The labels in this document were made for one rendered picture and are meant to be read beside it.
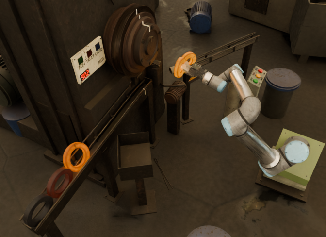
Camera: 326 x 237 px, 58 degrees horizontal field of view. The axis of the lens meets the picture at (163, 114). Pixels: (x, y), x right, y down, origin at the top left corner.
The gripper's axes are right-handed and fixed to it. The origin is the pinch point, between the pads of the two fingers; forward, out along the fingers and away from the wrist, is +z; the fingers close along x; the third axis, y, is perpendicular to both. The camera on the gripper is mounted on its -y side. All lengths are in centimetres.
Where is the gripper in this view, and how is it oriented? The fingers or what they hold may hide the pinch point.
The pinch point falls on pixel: (180, 65)
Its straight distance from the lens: 225.5
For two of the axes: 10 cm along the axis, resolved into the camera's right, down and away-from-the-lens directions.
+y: 2.3, -5.9, -7.8
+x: -4.7, 6.3, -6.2
